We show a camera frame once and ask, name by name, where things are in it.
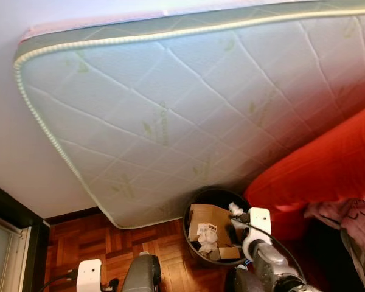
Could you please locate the white paper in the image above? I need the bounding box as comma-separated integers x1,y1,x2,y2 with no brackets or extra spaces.
228,202,245,217
195,237,220,259

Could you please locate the grey left robot leg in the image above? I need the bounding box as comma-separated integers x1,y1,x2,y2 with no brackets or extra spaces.
120,252,162,292

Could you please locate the brown labelled cardboard box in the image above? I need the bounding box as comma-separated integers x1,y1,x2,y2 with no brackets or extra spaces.
188,204,237,245

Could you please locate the small brown cardboard box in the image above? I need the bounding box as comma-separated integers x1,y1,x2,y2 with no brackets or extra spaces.
218,246,243,261

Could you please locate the black round waste bin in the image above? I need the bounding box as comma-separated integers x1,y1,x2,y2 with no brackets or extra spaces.
182,187,257,269

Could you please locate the dark wooden baseboard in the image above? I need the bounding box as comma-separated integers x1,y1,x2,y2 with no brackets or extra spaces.
46,207,105,227

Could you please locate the large red fabric cushion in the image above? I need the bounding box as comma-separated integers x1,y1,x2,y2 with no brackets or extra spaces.
243,102,365,242

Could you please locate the pink cartoon print quilt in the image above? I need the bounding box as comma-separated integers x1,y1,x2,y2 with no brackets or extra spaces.
304,198,365,292

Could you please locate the dark framed glass door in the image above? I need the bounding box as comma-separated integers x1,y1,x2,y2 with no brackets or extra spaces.
0,179,49,292

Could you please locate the white quilted mattress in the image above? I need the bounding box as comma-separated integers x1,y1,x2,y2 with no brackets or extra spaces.
13,0,365,229

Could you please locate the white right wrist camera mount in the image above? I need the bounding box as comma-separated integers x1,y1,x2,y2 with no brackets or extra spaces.
247,207,273,245

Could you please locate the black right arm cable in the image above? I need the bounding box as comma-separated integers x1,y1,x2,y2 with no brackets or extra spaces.
234,218,308,283

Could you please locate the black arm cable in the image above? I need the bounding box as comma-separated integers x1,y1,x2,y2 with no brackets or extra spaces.
40,271,78,292
234,218,308,283

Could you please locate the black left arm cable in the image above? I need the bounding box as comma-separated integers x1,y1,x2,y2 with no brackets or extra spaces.
40,271,78,292

